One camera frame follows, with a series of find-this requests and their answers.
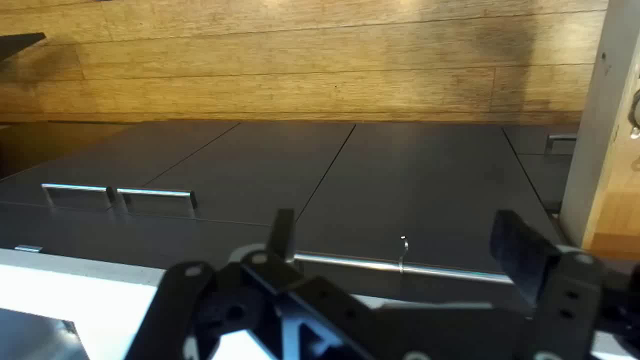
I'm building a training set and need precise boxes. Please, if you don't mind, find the silver drawer handle left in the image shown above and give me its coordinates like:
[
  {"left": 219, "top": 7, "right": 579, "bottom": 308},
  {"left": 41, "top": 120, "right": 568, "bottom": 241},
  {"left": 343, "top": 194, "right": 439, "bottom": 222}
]
[{"left": 41, "top": 183, "right": 112, "bottom": 209}]

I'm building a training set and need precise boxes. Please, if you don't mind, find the silver drawer handle middle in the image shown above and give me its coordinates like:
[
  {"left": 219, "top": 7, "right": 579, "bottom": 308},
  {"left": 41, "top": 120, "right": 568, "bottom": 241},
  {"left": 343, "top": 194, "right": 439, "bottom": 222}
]
[{"left": 116, "top": 188, "right": 198, "bottom": 213}]

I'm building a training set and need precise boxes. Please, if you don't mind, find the silver cabinet handle far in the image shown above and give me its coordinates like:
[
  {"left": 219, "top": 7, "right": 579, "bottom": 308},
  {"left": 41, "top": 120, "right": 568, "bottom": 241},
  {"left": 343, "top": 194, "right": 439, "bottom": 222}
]
[{"left": 545, "top": 135, "right": 579, "bottom": 155}]

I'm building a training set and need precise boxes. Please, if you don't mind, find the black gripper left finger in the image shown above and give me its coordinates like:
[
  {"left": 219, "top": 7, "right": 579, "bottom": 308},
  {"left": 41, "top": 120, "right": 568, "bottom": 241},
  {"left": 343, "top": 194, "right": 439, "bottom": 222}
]
[{"left": 123, "top": 209, "right": 377, "bottom": 360}]

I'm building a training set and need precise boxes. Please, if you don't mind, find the long silver drawer handle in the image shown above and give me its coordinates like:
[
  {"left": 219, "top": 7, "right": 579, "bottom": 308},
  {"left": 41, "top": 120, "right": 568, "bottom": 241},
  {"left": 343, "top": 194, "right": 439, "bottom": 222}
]
[{"left": 295, "top": 252, "right": 515, "bottom": 284}]

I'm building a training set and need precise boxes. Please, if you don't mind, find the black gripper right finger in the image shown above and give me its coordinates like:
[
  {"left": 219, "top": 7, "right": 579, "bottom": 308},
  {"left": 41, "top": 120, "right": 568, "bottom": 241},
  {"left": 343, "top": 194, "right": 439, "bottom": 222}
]
[{"left": 490, "top": 209, "right": 640, "bottom": 360}]

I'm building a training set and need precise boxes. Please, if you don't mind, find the dark kitchen base cabinet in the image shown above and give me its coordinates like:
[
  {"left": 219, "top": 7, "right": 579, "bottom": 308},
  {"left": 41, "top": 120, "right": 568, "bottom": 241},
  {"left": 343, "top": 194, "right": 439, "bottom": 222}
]
[{"left": 0, "top": 123, "right": 558, "bottom": 272}]

